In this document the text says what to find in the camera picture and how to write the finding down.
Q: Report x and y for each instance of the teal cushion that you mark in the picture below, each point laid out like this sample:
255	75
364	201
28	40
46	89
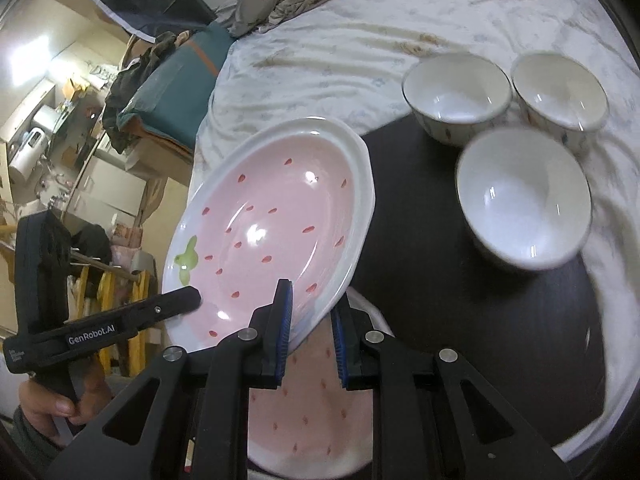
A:
170	95

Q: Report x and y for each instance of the white printed blanket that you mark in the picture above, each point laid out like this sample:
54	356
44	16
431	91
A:
360	55

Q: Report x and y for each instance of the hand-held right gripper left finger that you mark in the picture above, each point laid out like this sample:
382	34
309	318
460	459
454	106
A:
284	320

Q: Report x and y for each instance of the person's left forearm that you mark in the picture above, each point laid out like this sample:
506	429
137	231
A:
30	440

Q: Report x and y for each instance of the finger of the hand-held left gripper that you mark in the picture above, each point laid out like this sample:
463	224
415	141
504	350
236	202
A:
172	301

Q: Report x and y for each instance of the white cabinet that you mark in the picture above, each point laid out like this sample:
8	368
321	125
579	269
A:
107	185

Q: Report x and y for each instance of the white bowl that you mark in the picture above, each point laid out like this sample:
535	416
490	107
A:
455	95
562	95
522	205

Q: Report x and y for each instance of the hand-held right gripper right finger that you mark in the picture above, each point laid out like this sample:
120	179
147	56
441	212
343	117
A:
340	345

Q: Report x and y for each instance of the yellow wooden rack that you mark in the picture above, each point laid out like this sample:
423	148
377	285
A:
107	305

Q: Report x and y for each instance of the white kettle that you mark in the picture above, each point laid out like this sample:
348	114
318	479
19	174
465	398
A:
27	152

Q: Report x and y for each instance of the pink strawberry plate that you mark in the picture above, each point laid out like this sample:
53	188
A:
275	225
310	420

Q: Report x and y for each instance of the person's left hand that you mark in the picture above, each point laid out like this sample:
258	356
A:
55	405

